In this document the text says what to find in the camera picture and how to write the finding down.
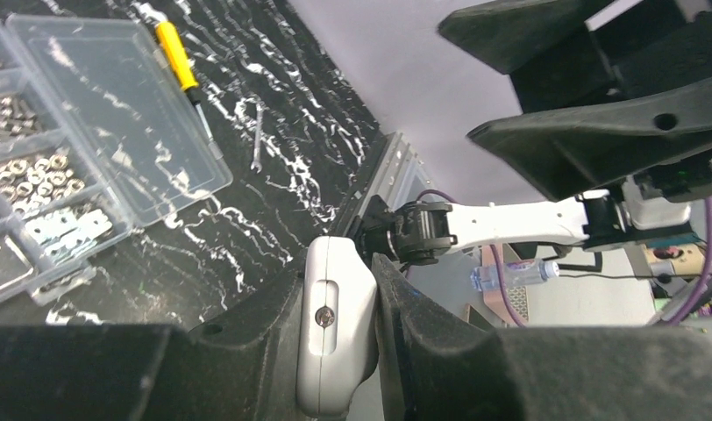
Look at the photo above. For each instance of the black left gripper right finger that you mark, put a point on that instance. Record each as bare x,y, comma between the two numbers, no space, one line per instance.
435,366

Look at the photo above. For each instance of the small silver wrench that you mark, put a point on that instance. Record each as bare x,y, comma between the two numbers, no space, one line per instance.
256,165

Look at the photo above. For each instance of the clear plastic water bottle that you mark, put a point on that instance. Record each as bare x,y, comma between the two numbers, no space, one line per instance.
516,274

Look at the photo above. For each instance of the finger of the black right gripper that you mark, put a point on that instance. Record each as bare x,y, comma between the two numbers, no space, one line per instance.
564,152
506,34

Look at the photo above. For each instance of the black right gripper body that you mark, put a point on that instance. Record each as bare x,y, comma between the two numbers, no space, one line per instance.
652,47

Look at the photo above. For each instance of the yellow handled screwdriver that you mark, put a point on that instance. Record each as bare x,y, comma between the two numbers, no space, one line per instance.
178,59

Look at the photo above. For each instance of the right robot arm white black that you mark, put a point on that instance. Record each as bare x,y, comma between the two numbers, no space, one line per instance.
652,204

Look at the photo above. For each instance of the clear plastic screw organizer box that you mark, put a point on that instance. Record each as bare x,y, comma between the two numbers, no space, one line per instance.
97,140

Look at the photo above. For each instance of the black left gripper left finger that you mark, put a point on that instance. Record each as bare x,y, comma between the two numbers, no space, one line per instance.
240,365

